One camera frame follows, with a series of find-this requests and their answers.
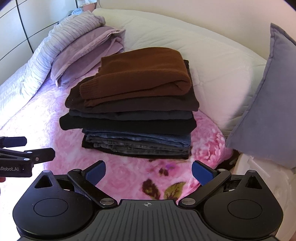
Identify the grey blue cushion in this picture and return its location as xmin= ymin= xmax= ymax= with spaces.
xmin=226 ymin=23 xmax=295 ymax=169

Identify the stack of dark folded clothes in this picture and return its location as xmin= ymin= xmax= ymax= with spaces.
xmin=59 ymin=60 xmax=199 ymax=159

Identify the brown knitted button vest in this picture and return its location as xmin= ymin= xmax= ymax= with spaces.
xmin=79 ymin=47 xmax=192 ymax=107

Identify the striped lavender duvet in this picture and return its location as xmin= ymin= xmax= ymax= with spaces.
xmin=1 ymin=11 xmax=105 ymax=127

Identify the cream padded headboard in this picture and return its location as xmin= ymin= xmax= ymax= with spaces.
xmin=94 ymin=8 xmax=266 ymax=136

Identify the white wardrobe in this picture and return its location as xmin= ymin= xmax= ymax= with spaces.
xmin=1 ymin=0 xmax=77 ymax=83

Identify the pink floral fleece blanket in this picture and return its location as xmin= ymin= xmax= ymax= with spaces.
xmin=1 ymin=81 xmax=232 ymax=200

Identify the purple pillow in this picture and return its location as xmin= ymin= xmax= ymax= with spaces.
xmin=50 ymin=26 xmax=125 ymax=87

